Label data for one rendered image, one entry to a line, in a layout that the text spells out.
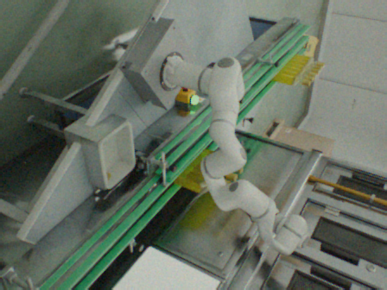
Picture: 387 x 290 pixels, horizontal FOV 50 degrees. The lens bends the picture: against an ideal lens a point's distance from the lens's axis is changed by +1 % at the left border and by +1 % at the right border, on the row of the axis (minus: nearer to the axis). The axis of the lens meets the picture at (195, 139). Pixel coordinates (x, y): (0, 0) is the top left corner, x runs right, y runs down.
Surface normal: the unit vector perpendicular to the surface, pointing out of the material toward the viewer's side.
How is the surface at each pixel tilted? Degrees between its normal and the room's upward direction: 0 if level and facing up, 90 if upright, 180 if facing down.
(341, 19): 90
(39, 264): 90
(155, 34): 90
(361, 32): 90
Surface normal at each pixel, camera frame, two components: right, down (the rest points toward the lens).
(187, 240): 0.00, -0.81
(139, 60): -0.27, -0.44
